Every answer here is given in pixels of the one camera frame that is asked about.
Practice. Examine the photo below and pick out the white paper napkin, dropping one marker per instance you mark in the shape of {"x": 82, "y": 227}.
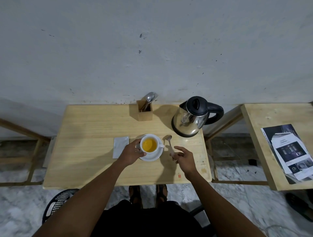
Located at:
{"x": 120, "y": 146}

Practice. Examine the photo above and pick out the person's right forearm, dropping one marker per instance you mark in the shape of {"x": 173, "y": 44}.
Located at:
{"x": 220, "y": 207}

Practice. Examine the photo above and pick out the black chair part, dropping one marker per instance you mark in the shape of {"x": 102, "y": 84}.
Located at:
{"x": 195, "y": 211}

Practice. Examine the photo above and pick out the light wooden side table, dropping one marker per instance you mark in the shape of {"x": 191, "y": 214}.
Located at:
{"x": 264, "y": 117}

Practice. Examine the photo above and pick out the person's left thumb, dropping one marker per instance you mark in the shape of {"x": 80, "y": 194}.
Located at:
{"x": 141, "y": 154}

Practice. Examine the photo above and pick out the person's left hand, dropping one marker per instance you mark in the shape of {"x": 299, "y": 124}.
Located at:
{"x": 128, "y": 153}

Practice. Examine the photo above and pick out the person's black shorts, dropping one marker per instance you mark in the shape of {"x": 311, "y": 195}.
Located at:
{"x": 146, "y": 219}

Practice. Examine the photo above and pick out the person's right sandalled foot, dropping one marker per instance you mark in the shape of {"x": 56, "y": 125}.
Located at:
{"x": 161, "y": 193}

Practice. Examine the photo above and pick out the white tea cup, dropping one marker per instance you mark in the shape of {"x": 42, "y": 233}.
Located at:
{"x": 157, "y": 146}

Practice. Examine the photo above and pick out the white saucer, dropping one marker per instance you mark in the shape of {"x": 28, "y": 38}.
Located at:
{"x": 154, "y": 157}

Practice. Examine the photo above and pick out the small black block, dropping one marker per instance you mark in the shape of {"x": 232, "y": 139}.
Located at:
{"x": 252, "y": 162}

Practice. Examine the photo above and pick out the steel electric kettle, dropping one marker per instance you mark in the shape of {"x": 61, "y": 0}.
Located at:
{"x": 193, "y": 117}

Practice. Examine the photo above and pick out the black shoe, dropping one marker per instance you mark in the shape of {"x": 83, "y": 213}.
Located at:
{"x": 299, "y": 206}

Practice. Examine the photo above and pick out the silver spoon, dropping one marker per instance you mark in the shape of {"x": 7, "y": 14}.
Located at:
{"x": 148, "y": 98}

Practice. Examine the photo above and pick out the silver teaspoon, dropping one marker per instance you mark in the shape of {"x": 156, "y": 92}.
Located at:
{"x": 169, "y": 144}

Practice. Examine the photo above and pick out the silver fork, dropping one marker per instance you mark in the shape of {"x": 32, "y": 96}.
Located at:
{"x": 155, "y": 97}

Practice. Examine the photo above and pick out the black plastic basket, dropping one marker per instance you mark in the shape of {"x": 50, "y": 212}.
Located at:
{"x": 57, "y": 201}

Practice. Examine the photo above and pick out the person's left sandalled foot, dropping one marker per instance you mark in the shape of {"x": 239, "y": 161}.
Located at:
{"x": 135, "y": 195}

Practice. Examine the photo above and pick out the person's right thumb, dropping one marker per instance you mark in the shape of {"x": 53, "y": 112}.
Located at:
{"x": 176, "y": 154}

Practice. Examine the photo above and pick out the wooden cutlery holder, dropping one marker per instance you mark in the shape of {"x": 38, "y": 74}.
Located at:
{"x": 144, "y": 114}

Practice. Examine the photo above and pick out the white printed leaflet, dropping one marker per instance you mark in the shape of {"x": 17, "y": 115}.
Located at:
{"x": 291, "y": 151}

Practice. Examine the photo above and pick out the person's left forearm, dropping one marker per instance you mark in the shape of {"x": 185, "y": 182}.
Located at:
{"x": 85, "y": 200}

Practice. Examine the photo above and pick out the wooden table frame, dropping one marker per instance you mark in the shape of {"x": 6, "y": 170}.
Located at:
{"x": 215, "y": 166}

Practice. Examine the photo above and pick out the person's right hand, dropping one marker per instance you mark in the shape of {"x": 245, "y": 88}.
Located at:
{"x": 187, "y": 162}

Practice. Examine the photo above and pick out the person's sandalled foot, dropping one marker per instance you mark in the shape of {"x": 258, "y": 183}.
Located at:
{"x": 135, "y": 195}
{"x": 161, "y": 193}

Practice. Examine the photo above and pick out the dark printed brochure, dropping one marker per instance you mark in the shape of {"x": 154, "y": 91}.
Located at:
{"x": 267, "y": 133}

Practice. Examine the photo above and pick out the yellow tea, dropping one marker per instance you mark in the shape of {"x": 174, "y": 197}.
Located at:
{"x": 149, "y": 144}

